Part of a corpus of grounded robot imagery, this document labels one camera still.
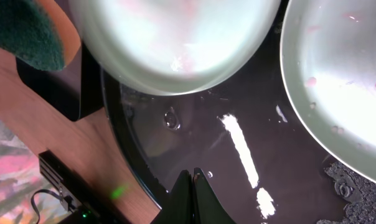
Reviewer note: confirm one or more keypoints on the black rectangular tray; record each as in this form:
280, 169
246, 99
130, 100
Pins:
74, 91

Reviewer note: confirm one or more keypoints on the black round tray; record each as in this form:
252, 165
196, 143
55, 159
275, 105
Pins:
261, 163

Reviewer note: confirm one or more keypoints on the green yellow sponge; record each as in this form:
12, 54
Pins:
39, 33

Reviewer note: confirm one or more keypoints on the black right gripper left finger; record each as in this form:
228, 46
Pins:
179, 208

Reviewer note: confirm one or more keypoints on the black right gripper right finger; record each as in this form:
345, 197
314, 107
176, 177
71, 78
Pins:
207, 208

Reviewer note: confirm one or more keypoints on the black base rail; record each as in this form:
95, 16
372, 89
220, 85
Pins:
75, 196

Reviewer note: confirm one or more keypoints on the green plate with red stain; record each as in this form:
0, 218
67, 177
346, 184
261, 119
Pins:
173, 47

